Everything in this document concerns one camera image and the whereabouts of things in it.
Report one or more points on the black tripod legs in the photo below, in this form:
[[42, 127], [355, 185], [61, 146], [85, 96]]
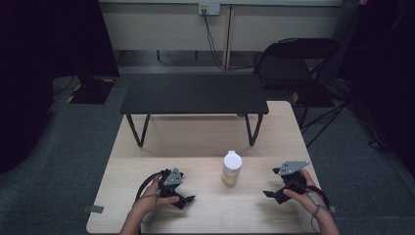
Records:
[[321, 124]]

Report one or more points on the white-capped clear bottle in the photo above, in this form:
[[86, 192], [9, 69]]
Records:
[[231, 169]]

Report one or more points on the black folding chair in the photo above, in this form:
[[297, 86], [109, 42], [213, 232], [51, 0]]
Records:
[[287, 68]]

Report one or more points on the black curtain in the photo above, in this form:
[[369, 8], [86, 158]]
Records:
[[39, 65], [385, 65]]

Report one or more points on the grey tape strip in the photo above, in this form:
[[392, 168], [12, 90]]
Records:
[[332, 209], [94, 209]]

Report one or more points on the light wooden post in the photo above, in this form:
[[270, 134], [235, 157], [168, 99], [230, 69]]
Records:
[[228, 36]]

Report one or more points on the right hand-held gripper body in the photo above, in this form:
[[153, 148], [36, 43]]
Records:
[[292, 178]]

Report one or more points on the person's left hand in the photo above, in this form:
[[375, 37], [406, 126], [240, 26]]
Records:
[[148, 199]]

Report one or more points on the white wall socket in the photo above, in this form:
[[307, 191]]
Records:
[[209, 9]]

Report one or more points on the black desktop shelf riser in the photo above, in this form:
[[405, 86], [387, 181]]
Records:
[[195, 93]]

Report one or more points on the black stand base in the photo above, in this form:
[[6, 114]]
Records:
[[91, 91]]

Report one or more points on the person's right hand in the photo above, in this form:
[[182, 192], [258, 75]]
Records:
[[306, 199]]

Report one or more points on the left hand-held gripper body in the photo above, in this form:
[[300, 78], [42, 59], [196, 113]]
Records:
[[172, 178]]

